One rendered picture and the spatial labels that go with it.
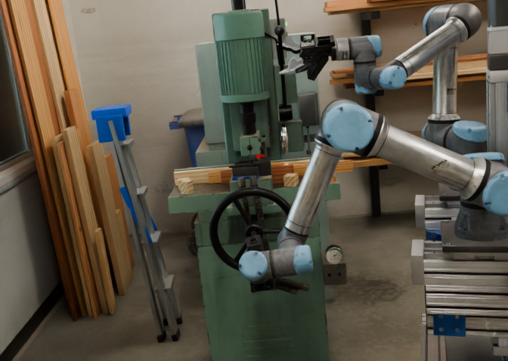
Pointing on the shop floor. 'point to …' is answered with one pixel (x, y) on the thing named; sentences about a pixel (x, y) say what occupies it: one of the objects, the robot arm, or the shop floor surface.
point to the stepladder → (139, 215)
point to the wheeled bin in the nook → (191, 120)
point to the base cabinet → (262, 312)
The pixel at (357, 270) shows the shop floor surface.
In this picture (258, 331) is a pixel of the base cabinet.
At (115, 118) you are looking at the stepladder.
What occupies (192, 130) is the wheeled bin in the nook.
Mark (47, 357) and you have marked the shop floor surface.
